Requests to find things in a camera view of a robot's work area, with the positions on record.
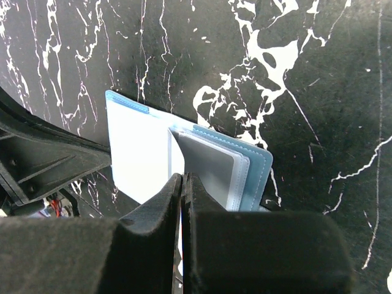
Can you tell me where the blue leather card holder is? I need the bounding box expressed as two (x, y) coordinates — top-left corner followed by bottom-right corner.
(105, 90), (273, 211)

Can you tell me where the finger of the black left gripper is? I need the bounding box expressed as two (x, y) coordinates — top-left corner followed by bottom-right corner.
(1, 129), (111, 205)
(1, 88), (110, 153)

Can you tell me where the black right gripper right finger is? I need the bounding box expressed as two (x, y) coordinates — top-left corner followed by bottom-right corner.
(182, 173), (355, 293)

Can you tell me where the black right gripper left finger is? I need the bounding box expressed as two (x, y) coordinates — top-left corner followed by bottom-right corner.
(1, 174), (183, 293)

